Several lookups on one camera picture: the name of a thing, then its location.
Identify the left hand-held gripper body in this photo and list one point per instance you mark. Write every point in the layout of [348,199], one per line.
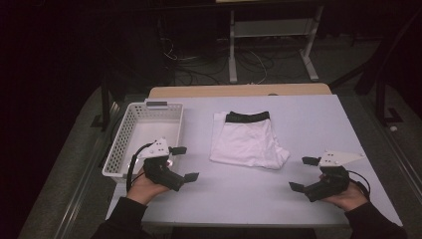
[162,172]

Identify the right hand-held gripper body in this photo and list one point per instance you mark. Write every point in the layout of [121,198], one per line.
[331,182]

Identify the white perforated plastic basket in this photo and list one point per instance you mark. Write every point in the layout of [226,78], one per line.
[142,129]

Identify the white shorts with black waistband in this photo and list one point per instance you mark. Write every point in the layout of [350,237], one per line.
[247,142]

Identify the person's left hand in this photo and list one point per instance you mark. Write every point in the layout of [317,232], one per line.
[144,191]

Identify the person's right hand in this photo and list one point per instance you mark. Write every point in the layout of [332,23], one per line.
[351,199]

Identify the white board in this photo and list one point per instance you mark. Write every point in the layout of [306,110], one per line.
[252,195]

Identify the small white round object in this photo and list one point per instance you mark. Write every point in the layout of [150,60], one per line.
[393,128]

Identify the wooden table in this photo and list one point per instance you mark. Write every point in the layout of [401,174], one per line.
[239,90]

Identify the black stand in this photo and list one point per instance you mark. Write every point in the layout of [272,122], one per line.
[381,99]
[105,99]

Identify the white metal stand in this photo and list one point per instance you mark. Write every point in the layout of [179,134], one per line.
[233,49]

